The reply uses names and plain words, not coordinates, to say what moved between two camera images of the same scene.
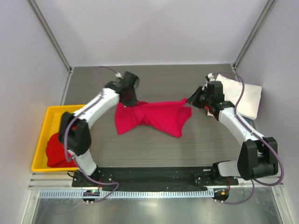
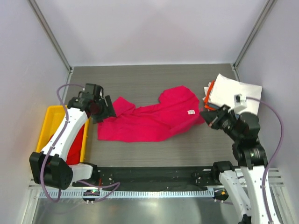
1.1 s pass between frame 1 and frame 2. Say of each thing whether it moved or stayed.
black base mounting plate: stayed
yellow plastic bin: stayed
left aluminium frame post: stayed
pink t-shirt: moved
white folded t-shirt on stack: stayed
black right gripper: moved
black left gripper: moved
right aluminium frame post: stayed
